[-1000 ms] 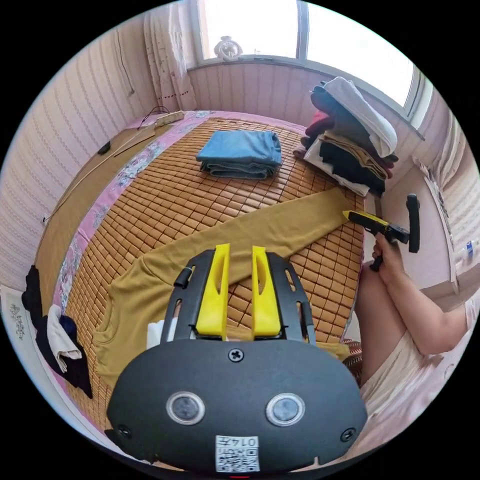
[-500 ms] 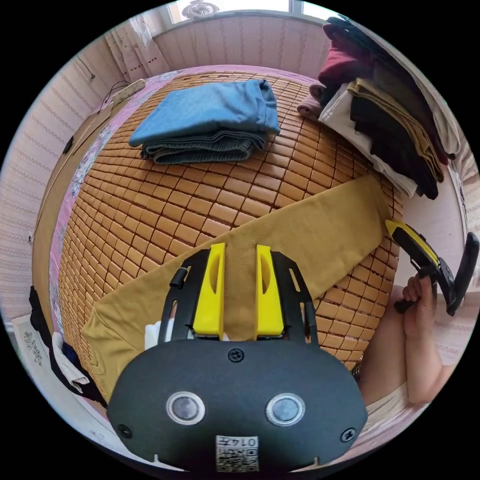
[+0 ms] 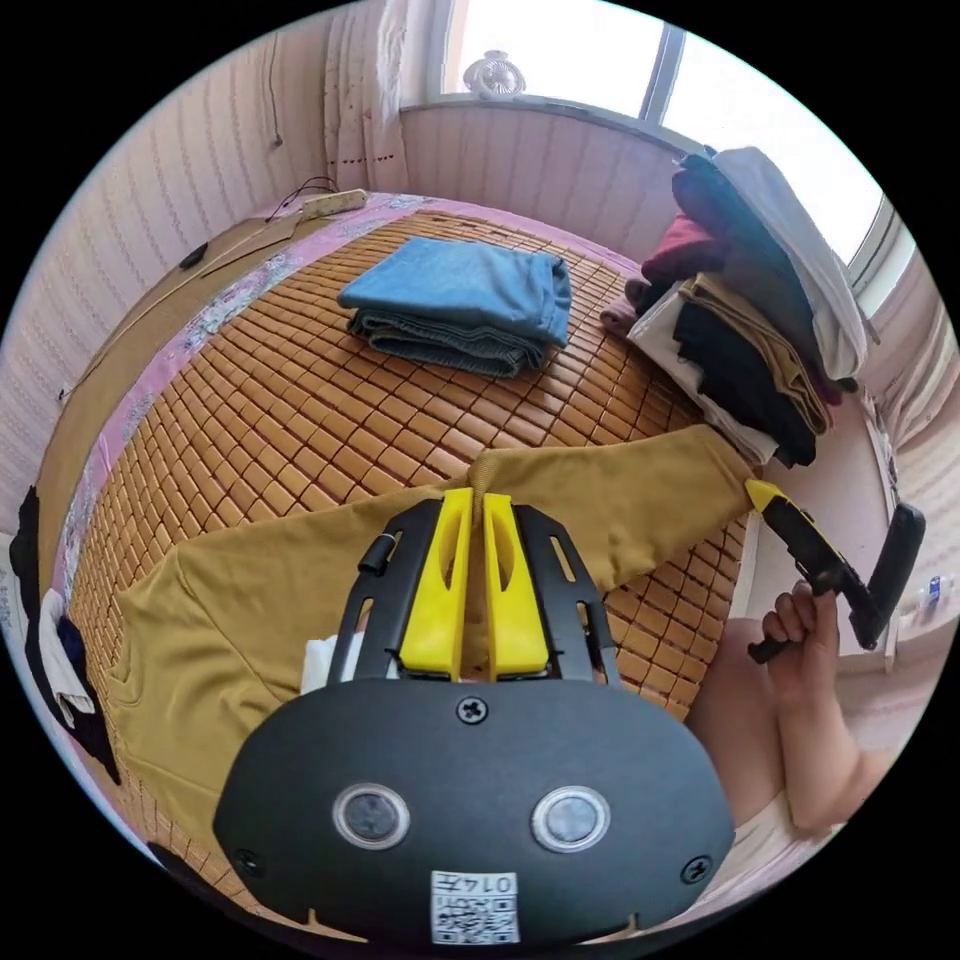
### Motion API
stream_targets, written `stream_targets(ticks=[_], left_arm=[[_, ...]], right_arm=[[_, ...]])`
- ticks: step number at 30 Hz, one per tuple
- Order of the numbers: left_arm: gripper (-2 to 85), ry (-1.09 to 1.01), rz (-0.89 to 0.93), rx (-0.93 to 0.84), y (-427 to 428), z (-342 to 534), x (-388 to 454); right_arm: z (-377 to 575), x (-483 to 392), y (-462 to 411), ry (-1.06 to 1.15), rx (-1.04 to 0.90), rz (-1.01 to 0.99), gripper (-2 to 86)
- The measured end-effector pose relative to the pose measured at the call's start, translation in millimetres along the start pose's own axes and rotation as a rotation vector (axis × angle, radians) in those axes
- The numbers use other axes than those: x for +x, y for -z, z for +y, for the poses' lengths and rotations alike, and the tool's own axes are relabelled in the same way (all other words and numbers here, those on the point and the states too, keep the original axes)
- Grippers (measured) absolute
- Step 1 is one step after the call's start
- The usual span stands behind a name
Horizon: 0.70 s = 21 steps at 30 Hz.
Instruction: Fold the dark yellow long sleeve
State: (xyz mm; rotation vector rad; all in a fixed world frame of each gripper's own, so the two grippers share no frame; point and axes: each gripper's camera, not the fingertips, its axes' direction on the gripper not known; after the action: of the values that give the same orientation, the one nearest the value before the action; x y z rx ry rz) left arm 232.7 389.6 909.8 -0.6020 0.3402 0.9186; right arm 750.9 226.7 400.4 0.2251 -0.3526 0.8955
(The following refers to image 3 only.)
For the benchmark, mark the dark yellow long sleeve shirt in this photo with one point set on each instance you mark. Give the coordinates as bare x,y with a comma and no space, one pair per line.
247,600

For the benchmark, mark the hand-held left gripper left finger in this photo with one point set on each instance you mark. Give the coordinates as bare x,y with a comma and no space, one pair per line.
435,585

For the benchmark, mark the dark pile of clothes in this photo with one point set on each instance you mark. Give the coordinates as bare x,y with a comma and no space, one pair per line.
64,675

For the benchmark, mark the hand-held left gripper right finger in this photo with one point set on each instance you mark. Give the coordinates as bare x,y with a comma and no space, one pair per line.
514,592

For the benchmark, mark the person's right forearm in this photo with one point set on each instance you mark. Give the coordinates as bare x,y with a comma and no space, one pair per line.
825,757

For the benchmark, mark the small white fan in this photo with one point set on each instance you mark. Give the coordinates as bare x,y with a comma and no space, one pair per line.
493,75

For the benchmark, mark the pale pink curtain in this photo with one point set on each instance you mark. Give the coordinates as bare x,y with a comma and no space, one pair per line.
367,97

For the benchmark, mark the white power strip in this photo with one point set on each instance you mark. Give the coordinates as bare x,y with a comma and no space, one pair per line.
334,204

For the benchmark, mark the bed with woven mat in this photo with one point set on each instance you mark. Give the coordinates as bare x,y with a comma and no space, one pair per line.
322,420

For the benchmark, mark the folded blue pile of clothes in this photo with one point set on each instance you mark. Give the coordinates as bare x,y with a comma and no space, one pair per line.
457,292

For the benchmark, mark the window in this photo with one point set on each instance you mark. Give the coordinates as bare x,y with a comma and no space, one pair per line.
585,52

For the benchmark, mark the tall mixed pile of clothes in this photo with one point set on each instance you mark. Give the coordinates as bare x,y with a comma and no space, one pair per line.
750,330

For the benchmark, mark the person's body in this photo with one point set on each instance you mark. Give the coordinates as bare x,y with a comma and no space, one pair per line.
739,727

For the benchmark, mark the person's right hand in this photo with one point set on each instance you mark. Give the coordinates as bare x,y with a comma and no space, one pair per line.
806,652

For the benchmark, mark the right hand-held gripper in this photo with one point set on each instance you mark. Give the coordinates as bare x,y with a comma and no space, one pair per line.
814,544

